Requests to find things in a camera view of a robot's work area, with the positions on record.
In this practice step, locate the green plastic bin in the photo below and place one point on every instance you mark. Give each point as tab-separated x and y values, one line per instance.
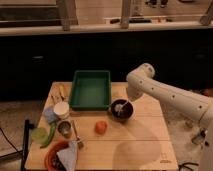
91	90

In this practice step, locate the metal can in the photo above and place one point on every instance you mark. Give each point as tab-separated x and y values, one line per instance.
64	128

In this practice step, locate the light green cup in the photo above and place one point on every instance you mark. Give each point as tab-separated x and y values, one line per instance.
39	135

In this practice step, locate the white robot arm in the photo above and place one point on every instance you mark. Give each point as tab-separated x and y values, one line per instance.
197	107

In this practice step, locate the metal spoon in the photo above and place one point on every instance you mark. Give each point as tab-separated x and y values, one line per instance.
78	139

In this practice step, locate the black stand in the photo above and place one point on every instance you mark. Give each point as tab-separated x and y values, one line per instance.
28	126

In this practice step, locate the grey cloth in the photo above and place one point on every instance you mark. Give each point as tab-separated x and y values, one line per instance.
68	155

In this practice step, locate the white paper cup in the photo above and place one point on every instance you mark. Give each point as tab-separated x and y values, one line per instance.
61	109

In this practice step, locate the red tomato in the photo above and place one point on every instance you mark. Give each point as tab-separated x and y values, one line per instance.
100	127

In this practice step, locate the yellow banana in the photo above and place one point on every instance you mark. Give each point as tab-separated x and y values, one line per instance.
63	92

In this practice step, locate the blue sponge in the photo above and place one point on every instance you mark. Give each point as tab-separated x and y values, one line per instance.
49	115

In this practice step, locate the purple bowl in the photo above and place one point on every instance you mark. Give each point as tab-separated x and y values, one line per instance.
126	113

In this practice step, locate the orange bowl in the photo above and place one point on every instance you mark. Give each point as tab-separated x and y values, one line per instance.
52	162

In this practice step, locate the green pepper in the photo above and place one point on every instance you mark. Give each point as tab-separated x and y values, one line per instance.
50	136

